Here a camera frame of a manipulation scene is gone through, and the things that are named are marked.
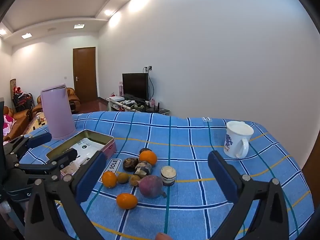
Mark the dark brown wrinkled fruit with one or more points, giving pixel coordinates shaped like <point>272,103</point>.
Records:
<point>130,164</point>

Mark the blue plaid cloth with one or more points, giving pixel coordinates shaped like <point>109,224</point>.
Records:
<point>190,135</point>

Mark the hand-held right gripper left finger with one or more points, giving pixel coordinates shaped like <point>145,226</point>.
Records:
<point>90,177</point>

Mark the brown leather armchair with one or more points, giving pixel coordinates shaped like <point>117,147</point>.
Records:
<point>72,98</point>

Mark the printed snack packet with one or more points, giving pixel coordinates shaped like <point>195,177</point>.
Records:
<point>143,168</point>

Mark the white mug with blue print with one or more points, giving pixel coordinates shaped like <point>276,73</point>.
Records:
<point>236,142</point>

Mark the low television cabinet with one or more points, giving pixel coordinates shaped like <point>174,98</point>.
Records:
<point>110,105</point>

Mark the pink floral cushion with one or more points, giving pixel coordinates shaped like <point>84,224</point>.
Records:
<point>8,123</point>

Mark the wooden coffee table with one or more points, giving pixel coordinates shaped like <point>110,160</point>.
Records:
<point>37,123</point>

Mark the small orange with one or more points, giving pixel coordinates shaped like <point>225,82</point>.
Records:
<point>109,179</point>
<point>127,201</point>

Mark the stacked dark chairs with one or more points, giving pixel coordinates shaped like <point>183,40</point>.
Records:
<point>22,98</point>

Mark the purple radish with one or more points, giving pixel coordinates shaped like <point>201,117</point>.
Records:
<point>151,186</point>

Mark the white printed paper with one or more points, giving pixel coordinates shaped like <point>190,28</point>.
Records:
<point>82,146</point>

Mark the small brown longan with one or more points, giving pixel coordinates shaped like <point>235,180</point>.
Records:
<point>134,180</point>
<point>123,177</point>

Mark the person's right hand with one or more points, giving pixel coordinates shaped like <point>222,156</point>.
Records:
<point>163,236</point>

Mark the square ceiling panel light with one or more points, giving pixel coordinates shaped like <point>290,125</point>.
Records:
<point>26,35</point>
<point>79,26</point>

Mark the brown wall hanging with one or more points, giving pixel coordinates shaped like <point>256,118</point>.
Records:
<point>12,83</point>

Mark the wall power outlet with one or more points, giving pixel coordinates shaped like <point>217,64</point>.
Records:
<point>147,68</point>

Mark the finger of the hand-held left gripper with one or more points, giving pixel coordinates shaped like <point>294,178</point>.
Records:
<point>62,158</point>
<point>40,139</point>

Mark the pink tin box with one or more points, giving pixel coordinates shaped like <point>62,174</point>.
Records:
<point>110,148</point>

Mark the small white cream jar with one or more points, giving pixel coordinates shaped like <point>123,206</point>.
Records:
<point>168,175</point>

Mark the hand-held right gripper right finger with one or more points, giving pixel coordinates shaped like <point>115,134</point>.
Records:
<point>222,177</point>

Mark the brown leather sofa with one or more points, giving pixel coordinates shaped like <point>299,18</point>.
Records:
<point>18,120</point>

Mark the brown wooden door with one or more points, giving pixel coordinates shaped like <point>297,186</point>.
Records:
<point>85,75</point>

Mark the black router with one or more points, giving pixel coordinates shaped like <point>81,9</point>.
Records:
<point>153,107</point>

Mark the large orange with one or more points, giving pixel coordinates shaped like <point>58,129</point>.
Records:
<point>148,157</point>

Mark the dark round fruit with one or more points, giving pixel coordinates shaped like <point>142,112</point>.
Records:
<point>145,150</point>

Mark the round ceiling spotlight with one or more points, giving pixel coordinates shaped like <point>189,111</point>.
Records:
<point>108,12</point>

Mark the black television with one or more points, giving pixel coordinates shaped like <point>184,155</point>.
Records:
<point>135,86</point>

